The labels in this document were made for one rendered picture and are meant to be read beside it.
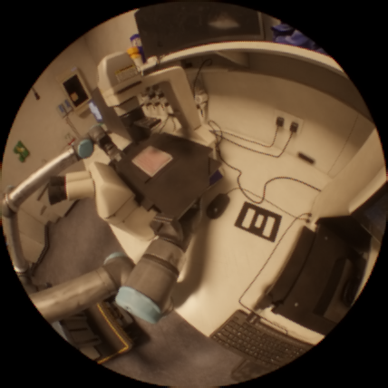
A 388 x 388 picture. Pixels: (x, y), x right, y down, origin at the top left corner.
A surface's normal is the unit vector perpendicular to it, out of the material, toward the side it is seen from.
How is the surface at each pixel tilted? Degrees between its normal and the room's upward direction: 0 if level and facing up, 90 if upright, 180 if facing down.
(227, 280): 0
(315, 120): 90
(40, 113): 90
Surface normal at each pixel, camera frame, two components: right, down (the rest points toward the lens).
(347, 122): -0.66, 0.69
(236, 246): -0.19, -0.55
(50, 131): 0.73, 0.48
